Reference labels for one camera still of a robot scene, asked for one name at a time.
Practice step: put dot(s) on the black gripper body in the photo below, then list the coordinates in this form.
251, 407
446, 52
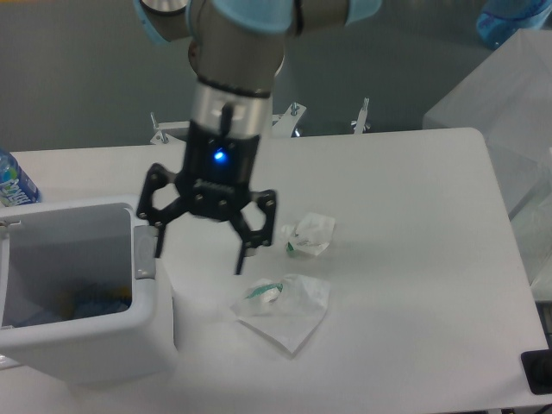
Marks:
217, 169

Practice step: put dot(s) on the white plastic trash can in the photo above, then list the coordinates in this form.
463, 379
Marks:
83, 298

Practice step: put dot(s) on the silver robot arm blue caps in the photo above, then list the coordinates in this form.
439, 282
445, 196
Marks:
238, 46

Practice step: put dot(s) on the crumpled white wrapper green print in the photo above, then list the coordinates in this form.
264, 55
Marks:
309, 236

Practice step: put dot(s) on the clear plastic wrapper green item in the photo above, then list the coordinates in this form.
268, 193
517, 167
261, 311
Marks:
286, 311

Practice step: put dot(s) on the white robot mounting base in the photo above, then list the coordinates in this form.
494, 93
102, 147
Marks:
283, 126

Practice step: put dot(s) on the blue label water bottle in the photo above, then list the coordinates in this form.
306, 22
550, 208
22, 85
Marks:
17, 188

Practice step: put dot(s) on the silver clamp bolt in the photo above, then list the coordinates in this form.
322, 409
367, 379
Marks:
361, 125

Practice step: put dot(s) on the black device at table edge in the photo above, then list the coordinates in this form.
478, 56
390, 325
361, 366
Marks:
537, 368

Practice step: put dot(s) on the blue plastic bag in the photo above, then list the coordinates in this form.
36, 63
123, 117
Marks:
498, 21

